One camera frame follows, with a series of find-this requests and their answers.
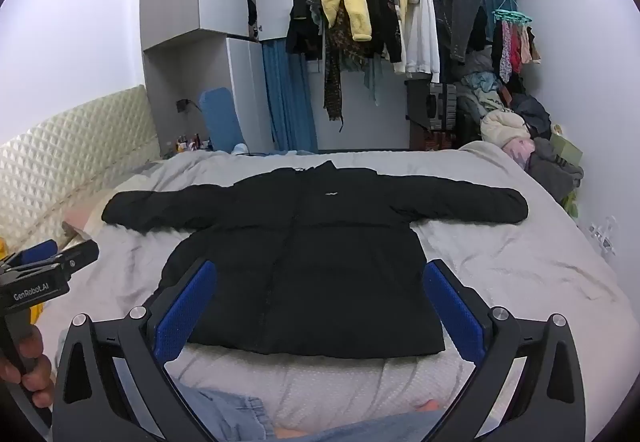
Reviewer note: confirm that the bed with grey sheet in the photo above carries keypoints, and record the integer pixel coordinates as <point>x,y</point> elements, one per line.
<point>500,272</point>

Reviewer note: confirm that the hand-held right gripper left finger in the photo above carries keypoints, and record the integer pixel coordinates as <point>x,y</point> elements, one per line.
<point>185,312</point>

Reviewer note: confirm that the yellow object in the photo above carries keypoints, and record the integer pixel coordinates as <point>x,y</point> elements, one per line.
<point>34,314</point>

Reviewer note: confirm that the green clip drying hanger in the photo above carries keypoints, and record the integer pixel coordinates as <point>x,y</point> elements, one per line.
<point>512,15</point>

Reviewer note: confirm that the brown patterned scarf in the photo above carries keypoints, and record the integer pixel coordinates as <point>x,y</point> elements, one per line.
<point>332,72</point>

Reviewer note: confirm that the blue curtain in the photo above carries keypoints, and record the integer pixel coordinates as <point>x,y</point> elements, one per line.
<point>287,92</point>

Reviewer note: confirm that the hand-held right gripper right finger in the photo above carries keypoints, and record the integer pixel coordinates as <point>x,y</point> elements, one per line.
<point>455,312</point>

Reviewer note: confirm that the cream quilted headboard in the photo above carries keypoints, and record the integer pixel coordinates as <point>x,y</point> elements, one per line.
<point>65,137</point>

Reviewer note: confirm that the person's denim jeans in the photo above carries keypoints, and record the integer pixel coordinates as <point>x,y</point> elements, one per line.
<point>225,412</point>

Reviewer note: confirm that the black wall plug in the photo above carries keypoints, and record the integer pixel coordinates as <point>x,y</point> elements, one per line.
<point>184,105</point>

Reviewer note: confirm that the black puffer jacket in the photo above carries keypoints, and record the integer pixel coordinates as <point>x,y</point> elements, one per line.
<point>310,247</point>

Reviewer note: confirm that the dark ribbed suitcase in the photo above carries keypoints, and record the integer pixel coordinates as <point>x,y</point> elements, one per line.
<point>432,107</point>

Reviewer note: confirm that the white wall sockets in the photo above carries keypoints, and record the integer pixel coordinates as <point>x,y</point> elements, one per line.
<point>602,234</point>

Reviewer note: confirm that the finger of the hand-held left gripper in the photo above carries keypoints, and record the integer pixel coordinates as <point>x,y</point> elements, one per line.
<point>75,257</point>
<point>37,249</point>

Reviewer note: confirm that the black cardigan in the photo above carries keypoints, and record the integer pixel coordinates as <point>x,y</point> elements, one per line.
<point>380,7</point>

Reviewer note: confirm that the pile of clothes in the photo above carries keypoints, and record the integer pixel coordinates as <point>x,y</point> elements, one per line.
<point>515,122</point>

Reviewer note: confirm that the white hoodie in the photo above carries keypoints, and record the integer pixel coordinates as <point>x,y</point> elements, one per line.
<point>422,22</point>

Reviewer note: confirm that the person's left hand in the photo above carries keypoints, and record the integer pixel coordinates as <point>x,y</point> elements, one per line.
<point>35,372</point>

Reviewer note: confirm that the cluster of small bottles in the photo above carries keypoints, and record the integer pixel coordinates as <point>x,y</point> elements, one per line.
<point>190,143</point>

